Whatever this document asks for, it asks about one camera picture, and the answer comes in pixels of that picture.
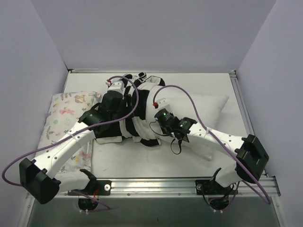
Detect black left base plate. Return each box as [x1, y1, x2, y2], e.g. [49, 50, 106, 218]
[76, 180, 112, 196]

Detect aluminium right side rail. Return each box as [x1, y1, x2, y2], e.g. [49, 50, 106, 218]
[229, 70, 276, 180]

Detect black white checkered pillowcase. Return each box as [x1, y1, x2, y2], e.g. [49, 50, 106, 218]
[96, 72, 165, 147]

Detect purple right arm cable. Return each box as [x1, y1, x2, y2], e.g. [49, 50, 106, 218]
[152, 85, 272, 211]

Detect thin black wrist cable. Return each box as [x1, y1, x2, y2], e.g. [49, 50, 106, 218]
[170, 137, 183, 156]

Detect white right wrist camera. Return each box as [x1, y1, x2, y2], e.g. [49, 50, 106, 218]
[153, 98, 170, 109]

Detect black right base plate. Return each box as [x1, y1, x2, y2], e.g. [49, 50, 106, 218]
[195, 179, 236, 196]

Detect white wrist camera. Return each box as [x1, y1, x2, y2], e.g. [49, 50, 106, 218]
[106, 80, 124, 94]
[153, 98, 170, 109]

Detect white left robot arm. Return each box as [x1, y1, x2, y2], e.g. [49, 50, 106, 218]
[19, 91, 133, 204]

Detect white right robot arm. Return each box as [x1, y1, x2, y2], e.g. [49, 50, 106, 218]
[154, 109, 269, 193]

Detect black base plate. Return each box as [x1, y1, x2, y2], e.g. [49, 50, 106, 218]
[76, 180, 112, 196]
[195, 179, 236, 196]

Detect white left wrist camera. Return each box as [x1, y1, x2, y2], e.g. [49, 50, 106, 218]
[106, 80, 124, 94]

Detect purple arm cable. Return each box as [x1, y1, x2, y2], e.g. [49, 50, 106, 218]
[1, 75, 140, 211]
[152, 85, 272, 211]

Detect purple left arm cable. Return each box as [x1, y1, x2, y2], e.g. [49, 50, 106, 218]
[1, 75, 140, 211]

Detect aluminium front rail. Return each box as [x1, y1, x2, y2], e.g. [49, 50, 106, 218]
[26, 178, 281, 198]

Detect aluminium rail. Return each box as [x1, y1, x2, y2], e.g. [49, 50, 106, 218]
[229, 70, 276, 180]
[26, 178, 281, 198]

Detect white pillow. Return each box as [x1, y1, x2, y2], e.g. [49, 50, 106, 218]
[146, 86, 229, 161]

